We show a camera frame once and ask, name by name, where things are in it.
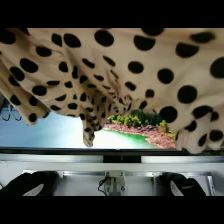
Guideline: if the cream black-dotted shirt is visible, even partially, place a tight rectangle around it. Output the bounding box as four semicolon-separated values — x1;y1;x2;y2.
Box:
0;27;224;155

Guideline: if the black cable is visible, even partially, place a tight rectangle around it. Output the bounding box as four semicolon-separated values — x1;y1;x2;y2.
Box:
97;175;111;197

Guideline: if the silver frame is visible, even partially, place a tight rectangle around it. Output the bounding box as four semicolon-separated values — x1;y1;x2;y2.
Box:
0;153;224;197

